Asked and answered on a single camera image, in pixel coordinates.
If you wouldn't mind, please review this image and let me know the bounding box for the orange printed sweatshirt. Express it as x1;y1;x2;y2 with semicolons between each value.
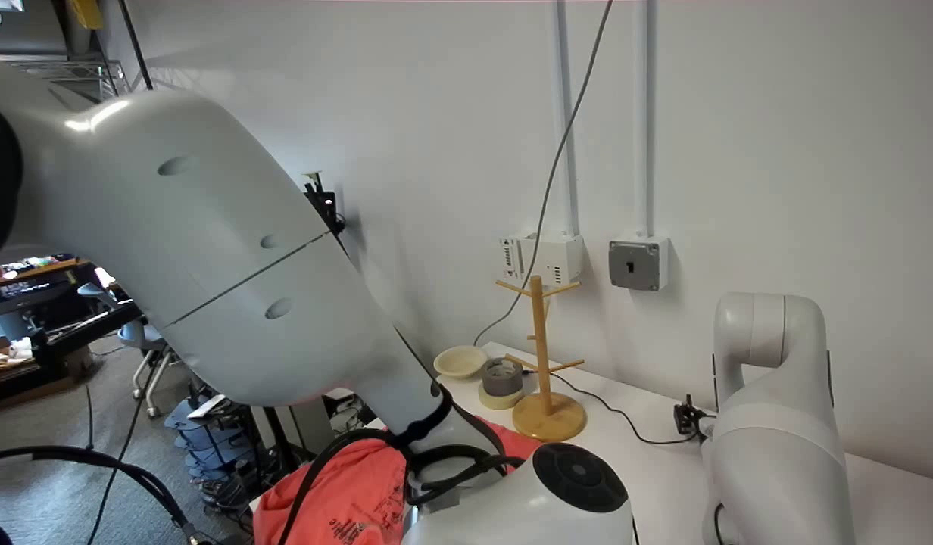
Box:
250;422;546;545

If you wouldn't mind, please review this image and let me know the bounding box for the white jointed support arm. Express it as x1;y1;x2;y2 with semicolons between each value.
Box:
702;289;859;545

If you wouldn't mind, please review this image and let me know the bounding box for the white socket box with sticker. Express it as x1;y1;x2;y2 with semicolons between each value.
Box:
499;237;541;285

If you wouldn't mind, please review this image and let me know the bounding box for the wooden mug tree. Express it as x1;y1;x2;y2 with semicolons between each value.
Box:
495;272;591;444

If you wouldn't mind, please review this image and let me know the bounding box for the grey junction box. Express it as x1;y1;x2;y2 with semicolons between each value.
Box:
605;237;677;298

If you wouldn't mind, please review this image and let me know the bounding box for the small black end device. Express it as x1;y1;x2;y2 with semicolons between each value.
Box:
674;394;715;444

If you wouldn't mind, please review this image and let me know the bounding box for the cluttered wooden workbench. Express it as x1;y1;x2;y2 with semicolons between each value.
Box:
0;250;146;406

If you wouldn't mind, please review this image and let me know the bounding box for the plain white wall box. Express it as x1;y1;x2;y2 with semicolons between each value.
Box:
535;233;589;290

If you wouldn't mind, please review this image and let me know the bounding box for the grey duct tape roll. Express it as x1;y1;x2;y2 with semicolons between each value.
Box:
479;356;530;399

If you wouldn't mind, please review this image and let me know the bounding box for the grey hanging wall cable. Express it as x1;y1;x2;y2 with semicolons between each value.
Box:
469;0;619;352

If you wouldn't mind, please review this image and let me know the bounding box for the black camera on tripod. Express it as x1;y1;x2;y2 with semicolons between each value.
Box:
300;169;349;237

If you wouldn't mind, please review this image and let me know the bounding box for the white wall conduit pipe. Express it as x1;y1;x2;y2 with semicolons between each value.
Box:
639;0;661;242
552;0;585;242

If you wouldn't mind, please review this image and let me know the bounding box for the black thin table cable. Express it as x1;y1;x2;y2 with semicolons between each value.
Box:
552;369;692;447

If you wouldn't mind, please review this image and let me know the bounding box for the black thick floor cable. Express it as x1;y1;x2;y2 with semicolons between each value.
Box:
0;442;203;545

